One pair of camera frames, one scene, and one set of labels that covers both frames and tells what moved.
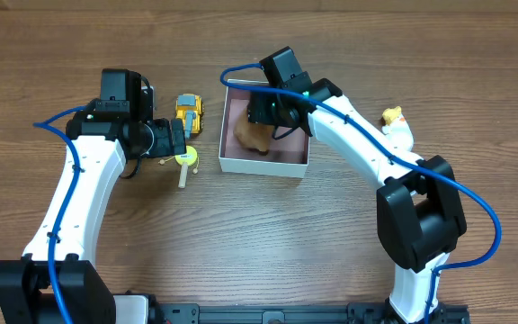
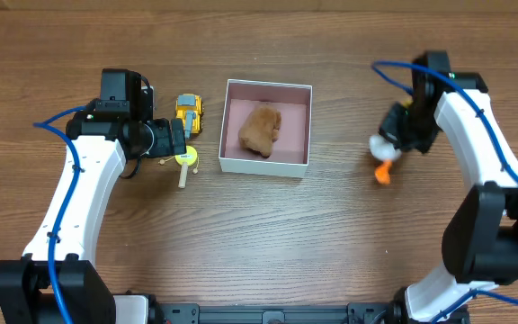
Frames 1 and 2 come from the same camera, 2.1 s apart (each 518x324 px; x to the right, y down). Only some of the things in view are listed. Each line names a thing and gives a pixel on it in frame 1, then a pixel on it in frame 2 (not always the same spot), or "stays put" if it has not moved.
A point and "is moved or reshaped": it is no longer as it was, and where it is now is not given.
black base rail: [373, 312] stays put
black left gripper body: [176, 136] stays put
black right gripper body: [261, 115] -> [391, 127]
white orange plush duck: [396, 126] is moved or reshaped
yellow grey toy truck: [190, 108] stays put
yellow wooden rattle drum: [184, 160] stays put
